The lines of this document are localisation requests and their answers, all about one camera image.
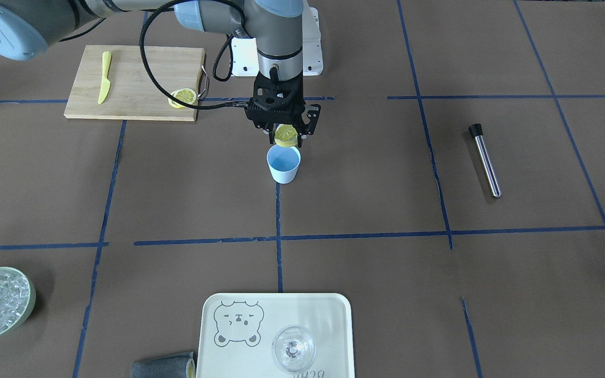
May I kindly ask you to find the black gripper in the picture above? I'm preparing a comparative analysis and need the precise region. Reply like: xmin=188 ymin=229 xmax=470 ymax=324
xmin=245 ymin=72 xmax=321 ymax=148

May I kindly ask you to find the lemon half slice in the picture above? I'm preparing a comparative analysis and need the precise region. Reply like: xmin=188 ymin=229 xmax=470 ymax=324
xmin=274 ymin=124 xmax=298 ymax=148

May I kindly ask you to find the steel muddler black tip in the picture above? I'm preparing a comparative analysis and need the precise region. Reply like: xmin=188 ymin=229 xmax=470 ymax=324
xmin=468 ymin=123 xmax=503 ymax=198

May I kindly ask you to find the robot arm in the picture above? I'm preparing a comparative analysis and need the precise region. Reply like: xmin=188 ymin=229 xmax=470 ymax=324
xmin=0 ymin=1 xmax=321 ymax=148

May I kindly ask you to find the blue plastic cup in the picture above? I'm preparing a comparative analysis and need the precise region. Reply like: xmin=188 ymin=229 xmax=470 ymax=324
xmin=266 ymin=144 xmax=301 ymax=184

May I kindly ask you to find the bamboo cutting board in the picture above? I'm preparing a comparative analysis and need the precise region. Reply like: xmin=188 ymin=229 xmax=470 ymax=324
xmin=64 ymin=45 xmax=205 ymax=122

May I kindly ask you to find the yellow plastic knife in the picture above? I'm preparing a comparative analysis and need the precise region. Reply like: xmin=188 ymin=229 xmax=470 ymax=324
xmin=98 ymin=51 xmax=112 ymax=104

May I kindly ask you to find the cream bear serving tray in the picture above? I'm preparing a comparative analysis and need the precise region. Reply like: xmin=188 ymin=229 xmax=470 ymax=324
xmin=195 ymin=293 xmax=356 ymax=377

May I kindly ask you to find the clear wine glass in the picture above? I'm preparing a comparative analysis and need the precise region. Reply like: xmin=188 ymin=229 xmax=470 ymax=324
xmin=271 ymin=325 xmax=317 ymax=373

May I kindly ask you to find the grey folded cloth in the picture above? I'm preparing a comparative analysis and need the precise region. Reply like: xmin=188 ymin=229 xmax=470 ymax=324
xmin=130 ymin=351 xmax=195 ymax=377

